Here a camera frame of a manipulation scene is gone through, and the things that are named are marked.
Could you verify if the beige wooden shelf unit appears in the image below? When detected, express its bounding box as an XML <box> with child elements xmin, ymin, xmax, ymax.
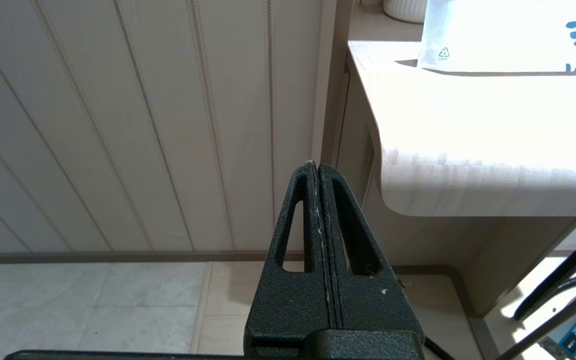
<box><xmin>318</xmin><ymin>0</ymin><xmax>576</xmax><ymax>317</ymax></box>

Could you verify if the grey metal bar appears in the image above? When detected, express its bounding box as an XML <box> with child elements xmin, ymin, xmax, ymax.
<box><xmin>495</xmin><ymin>287</ymin><xmax>576</xmax><ymax>360</ymax></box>

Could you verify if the white floral plastic bag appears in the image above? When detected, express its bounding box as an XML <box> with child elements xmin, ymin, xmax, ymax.
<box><xmin>416</xmin><ymin>0</ymin><xmax>576</xmax><ymax>76</ymax></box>

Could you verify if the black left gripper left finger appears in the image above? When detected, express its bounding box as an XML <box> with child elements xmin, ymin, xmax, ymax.
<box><xmin>243</xmin><ymin>160</ymin><xmax>337</xmax><ymax>360</ymax></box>

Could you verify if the black floor cable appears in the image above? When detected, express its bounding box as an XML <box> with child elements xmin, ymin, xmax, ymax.
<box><xmin>512</xmin><ymin>235</ymin><xmax>576</xmax><ymax>322</ymax></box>

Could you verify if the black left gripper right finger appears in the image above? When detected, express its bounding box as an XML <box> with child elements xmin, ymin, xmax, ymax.
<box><xmin>318</xmin><ymin>163</ymin><xmax>426</xmax><ymax>351</ymax></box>

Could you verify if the white ribbed mug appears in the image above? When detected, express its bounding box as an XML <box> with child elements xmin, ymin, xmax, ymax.
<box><xmin>383</xmin><ymin>0</ymin><xmax>429</xmax><ymax>24</ymax></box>

